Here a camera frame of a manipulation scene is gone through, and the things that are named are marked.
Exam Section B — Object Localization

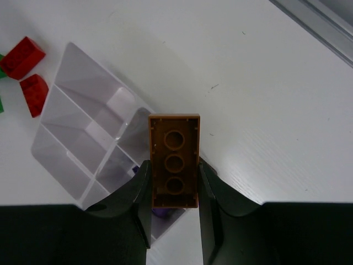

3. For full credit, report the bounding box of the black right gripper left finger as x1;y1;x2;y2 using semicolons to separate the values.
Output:
1;160;152;264

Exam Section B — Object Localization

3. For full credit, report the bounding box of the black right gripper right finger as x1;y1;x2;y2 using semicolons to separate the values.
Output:
198;163;352;264

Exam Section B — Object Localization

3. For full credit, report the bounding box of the purple lego brick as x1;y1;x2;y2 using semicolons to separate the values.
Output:
132;166;171;218

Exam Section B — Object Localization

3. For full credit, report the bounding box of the orange lego brick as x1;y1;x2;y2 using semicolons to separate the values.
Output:
148;114;200;209

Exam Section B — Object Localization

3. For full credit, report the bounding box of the red arch lego brick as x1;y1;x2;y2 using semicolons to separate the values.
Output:
19;74;49;118

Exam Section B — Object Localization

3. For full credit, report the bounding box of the small green lego brick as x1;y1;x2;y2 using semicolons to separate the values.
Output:
0;54;7;79

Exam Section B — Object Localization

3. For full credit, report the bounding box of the white divided storage box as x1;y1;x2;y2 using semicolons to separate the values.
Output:
30;41;188;241

